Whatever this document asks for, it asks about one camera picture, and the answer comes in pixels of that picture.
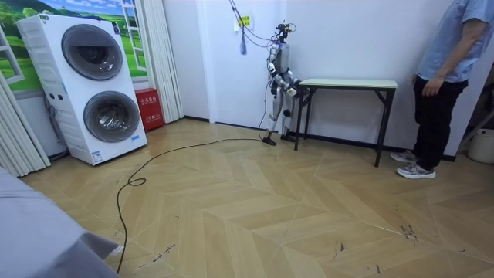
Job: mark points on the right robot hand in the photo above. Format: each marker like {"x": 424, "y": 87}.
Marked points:
{"x": 292, "y": 92}

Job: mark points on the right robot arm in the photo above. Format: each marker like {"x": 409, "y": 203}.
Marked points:
{"x": 272, "y": 63}

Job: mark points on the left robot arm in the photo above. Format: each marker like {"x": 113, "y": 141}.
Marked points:
{"x": 292, "y": 77}

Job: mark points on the robot legs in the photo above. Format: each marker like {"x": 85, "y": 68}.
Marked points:
{"x": 276, "y": 108}

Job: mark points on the robot body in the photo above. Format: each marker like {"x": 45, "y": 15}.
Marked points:
{"x": 282, "y": 54}

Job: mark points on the white door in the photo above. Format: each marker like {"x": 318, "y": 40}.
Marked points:
{"x": 239, "y": 85}

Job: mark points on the black-legged desk with pale top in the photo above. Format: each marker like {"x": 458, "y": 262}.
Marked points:
{"x": 347, "y": 83}

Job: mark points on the white pleated curtain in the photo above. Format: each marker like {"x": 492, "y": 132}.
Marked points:
{"x": 162, "y": 62}
{"x": 17, "y": 135}

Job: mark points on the red metal box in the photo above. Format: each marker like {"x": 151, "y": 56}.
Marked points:
{"x": 149, "y": 110}

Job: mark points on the white bucket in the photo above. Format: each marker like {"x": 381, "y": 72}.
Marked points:
{"x": 482, "y": 146}

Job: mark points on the white washing machine tower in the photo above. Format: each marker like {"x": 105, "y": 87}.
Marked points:
{"x": 83, "y": 92}

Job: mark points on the grey bed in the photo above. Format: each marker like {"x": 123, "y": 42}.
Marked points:
{"x": 38, "y": 231}

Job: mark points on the yellow wall sign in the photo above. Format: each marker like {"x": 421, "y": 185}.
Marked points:
{"x": 244, "y": 21}

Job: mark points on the landscape wall poster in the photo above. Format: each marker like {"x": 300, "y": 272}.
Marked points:
{"x": 34, "y": 46}

